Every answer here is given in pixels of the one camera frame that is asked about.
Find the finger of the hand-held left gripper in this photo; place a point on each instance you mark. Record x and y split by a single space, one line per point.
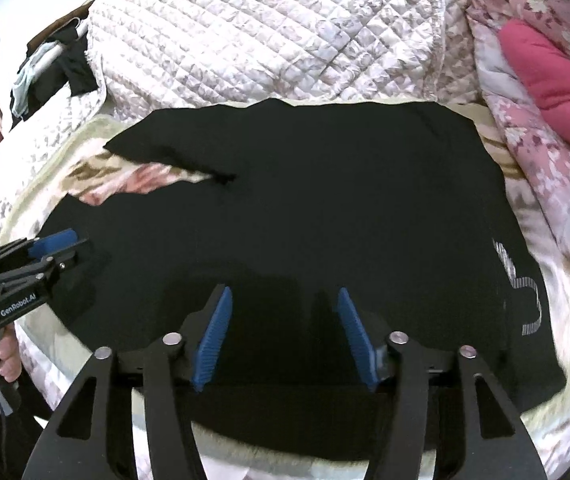
52 245
60 257

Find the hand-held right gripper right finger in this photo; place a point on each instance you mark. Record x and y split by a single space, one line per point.
357 340

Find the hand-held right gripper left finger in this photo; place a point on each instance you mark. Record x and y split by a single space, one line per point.
212 340

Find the black pants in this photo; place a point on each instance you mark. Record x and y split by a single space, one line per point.
315 210

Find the floral fleece blanket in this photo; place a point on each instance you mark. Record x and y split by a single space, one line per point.
130 180

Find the light blue cloth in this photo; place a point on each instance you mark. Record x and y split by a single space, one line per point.
27 77

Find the black garment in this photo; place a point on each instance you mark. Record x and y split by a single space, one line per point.
72 75

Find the pink floral comforter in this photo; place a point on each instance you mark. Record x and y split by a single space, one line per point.
525 160

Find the white quilted bedspread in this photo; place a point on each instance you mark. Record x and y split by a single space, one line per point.
265 35

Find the pink cushion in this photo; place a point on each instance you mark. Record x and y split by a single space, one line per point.
560 90

